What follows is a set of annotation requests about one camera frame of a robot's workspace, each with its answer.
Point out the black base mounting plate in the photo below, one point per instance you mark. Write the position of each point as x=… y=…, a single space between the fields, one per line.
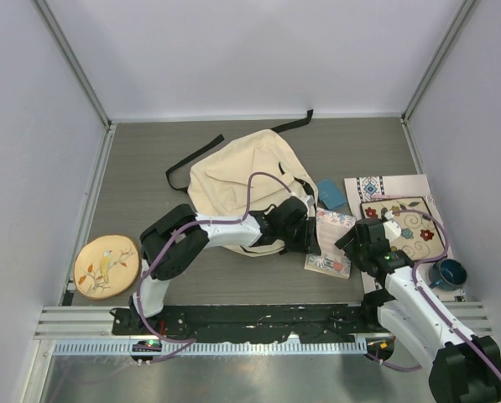
x=312 y=323

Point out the cream canvas backpack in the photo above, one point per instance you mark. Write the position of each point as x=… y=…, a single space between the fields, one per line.
x=249 y=174

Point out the small blue notebook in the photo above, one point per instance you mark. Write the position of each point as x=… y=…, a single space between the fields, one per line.
x=330 y=195

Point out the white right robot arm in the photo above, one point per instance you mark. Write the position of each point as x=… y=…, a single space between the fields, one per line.
x=460 y=365

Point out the round wooden painted plate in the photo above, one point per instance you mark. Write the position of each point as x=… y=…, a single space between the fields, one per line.
x=106 y=267

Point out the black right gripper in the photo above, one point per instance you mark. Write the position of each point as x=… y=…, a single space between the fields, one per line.
x=349 y=248

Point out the floral pink paperback book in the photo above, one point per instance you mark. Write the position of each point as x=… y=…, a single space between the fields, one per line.
x=332 y=261

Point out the white slotted cable duct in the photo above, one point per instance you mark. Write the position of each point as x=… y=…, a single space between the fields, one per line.
x=136 y=347

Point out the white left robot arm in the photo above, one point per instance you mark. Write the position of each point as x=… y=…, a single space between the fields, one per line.
x=169 y=246

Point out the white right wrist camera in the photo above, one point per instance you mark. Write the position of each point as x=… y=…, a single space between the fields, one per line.
x=392 y=229

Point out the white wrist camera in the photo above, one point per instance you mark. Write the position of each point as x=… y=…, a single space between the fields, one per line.
x=308 y=200
x=392 y=229

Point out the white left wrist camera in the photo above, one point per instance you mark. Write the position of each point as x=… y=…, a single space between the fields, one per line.
x=308 y=200

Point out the blue ceramic mug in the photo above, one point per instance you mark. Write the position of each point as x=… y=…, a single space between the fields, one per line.
x=447 y=274

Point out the aluminium frame rail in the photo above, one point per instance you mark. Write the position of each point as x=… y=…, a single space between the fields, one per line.
x=96 y=321

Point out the patterned white placemat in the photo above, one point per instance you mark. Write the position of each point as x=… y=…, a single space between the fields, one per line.
x=361 y=189

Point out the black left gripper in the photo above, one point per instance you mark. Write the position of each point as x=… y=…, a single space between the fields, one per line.
x=309 y=242

